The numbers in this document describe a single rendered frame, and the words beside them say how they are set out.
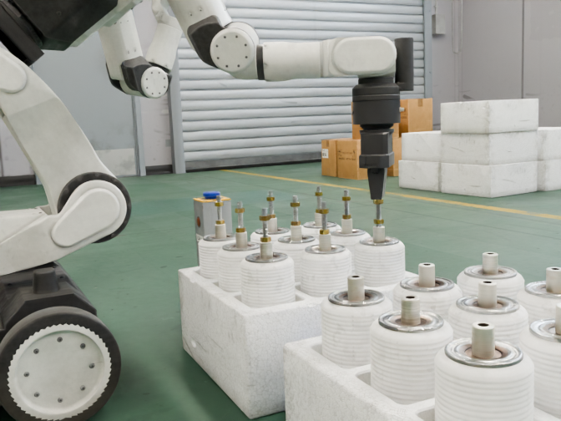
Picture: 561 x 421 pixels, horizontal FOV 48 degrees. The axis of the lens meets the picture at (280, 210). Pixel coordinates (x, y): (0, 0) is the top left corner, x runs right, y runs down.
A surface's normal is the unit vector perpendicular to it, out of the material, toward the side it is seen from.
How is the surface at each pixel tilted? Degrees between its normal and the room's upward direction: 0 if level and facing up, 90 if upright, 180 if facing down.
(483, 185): 90
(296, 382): 90
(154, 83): 98
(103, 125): 90
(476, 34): 90
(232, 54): 104
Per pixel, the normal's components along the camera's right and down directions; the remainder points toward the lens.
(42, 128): 0.55, 0.47
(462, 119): -0.89, 0.11
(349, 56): -0.06, 0.15
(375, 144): -0.28, 0.15
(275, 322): 0.43, 0.11
